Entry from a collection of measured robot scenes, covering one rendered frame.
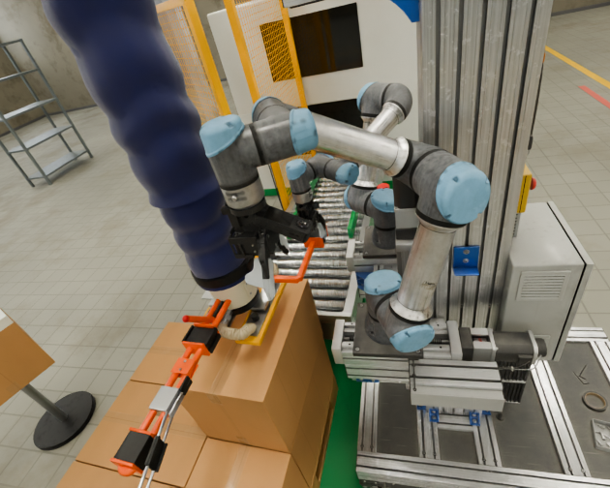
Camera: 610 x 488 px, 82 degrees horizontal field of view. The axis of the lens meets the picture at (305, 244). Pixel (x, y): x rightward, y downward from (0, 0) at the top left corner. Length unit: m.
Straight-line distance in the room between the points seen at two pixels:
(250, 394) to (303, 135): 0.96
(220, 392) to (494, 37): 1.30
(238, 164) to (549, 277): 0.98
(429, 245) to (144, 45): 0.79
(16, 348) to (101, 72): 1.75
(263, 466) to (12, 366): 1.46
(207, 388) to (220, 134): 1.02
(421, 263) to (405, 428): 1.24
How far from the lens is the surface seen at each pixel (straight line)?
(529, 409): 2.13
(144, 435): 1.12
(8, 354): 2.44
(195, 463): 1.79
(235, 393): 1.36
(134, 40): 0.97
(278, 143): 0.61
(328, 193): 3.07
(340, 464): 2.18
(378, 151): 0.83
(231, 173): 0.62
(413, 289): 0.93
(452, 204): 0.78
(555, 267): 1.26
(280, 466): 1.64
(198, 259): 1.20
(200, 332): 1.25
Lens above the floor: 2.02
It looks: 36 degrees down
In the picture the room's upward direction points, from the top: 15 degrees counter-clockwise
